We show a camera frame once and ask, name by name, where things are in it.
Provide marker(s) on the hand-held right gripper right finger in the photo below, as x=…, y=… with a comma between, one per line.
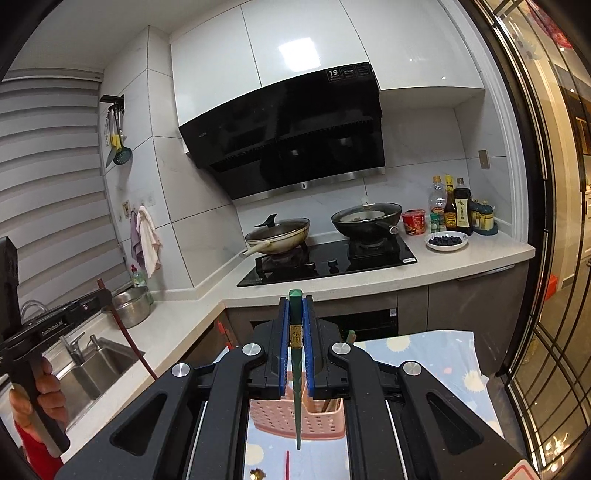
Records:
x=310, y=369

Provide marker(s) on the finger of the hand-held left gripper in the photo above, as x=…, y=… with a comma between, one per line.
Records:
x=90, y=307

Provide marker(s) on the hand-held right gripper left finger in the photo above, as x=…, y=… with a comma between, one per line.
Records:
x=282, y=360

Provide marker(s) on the pink perforated utensil holder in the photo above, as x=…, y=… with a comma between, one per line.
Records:
x=277, y=420

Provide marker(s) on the person's left forearm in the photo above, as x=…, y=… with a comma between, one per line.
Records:
x=37, y=461

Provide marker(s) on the person's left hand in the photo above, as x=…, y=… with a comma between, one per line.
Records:
x=51, y=392

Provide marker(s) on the stainless steel pot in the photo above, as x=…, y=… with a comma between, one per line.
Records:
x=131, y=309

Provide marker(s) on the chrome faucet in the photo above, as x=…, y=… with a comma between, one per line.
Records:
x=76, y=348

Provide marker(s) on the green dish soap bottle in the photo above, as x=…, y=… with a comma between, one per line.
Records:
x=139, y=279

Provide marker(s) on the stainless steel sink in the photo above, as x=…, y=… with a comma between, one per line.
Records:
x=101, y=369

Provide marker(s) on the black built-in appliance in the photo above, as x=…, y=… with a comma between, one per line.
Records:
x=369, y=325

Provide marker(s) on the purple hanging cloth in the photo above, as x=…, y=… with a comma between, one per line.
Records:
x=135, y=240

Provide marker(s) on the pink white hanging towel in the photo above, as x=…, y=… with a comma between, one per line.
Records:
x=148, y=240

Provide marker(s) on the black glass gas stove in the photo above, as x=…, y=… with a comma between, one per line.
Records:
x=318, y=273

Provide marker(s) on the cream wok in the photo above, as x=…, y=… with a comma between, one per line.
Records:
x=277, y=248

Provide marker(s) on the gold flower spoon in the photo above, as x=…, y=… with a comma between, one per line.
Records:
x=257, y=474

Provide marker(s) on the blue dotted tablecloth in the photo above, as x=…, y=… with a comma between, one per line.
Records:
x=438, y=369

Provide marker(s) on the white window blind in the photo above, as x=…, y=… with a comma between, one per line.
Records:
x=51, y=184

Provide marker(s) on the glass wok lid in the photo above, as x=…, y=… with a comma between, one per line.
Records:
x=281, y=229

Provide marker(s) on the black wok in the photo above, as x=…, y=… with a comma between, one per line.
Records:
x=355, y=233

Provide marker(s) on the grey base cabinet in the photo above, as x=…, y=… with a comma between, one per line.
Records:
x=461, y=307

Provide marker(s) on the red instant noodle cup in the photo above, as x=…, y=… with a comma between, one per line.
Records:
x=414, y=224

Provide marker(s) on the white kitchen countertop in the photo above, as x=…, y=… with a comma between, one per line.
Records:
x=461, y=264

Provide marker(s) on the white plate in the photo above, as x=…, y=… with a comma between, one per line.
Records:
x=447, y=242

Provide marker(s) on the small green capped jar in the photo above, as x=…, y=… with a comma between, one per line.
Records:
x=436, y=224

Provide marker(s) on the clear plastic bottle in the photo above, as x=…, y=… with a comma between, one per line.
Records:
x=437, y=198

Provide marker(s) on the brown bottle with yellow cap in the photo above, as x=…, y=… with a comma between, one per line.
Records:
x=450, y=207

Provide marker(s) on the dark sauce bottle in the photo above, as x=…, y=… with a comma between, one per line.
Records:
x=462, y=212

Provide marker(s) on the black range hood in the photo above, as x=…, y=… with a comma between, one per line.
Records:
x=286, y=138

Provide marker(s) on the black framed glass sliding door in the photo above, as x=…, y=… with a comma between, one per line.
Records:
x=554, y=230

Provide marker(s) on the wall power outlet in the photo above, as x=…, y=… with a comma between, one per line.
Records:
x=125, y=207

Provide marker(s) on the wall utensil rack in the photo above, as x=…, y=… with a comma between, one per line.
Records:
x=113, y=100

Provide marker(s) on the grey wall switch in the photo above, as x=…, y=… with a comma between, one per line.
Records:
x=483, y=159

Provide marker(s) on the white wall cabinet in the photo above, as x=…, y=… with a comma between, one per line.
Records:
x=300, y=46

